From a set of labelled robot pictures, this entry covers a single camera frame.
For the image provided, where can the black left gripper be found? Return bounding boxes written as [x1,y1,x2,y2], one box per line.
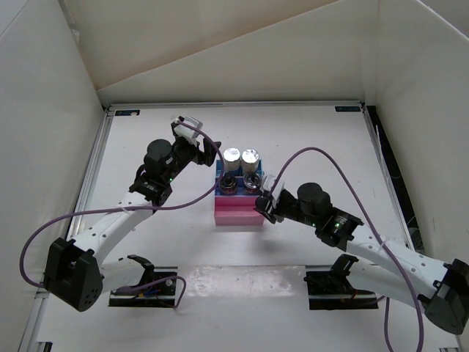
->
[164,139,221,183]

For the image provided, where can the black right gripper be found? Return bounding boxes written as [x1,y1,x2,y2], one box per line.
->
[254,194,319,228]

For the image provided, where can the silver-lid salt bottle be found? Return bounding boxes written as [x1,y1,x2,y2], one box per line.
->
[223,147,241,172]
[240,149,260,175]

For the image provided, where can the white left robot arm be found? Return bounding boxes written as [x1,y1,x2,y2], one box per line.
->
[43,117,221,312]

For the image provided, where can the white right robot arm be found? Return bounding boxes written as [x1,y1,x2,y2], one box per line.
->
[254,176,468,335]

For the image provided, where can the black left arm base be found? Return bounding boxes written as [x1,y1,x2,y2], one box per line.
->
[100,254,186,309]

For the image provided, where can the light blue tray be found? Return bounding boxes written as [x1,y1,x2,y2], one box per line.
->
[215,159,265,177]

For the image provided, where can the dark blue tray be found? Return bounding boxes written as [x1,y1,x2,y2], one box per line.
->
[214,176,261,197]

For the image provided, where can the pink tray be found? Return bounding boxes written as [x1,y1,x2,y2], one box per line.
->
[214,195,265,226]

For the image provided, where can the dark table label left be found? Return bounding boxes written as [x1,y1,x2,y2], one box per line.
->
[114,109,140,117]

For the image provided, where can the dark table label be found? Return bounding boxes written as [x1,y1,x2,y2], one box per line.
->
[114,109,140,117]
[334,106,361,113]

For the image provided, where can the dark table label right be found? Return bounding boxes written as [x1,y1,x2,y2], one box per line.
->
[334,106,361,113]

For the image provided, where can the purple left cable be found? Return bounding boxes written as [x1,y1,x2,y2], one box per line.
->
[20,120,225,309]

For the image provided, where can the purple cable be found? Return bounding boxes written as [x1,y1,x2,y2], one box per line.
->
[20,120,225,309]
[270,147,426,352]

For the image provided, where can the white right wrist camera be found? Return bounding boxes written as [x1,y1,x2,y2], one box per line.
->
[260,175,284,200]

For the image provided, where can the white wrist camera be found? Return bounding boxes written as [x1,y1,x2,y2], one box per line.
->
[260,175,284,200]
[171,116,203,146]

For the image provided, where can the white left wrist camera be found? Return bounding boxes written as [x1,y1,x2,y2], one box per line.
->
[171,116,203,146]

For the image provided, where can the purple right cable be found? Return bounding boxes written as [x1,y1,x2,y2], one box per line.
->
[270,147,426,352]

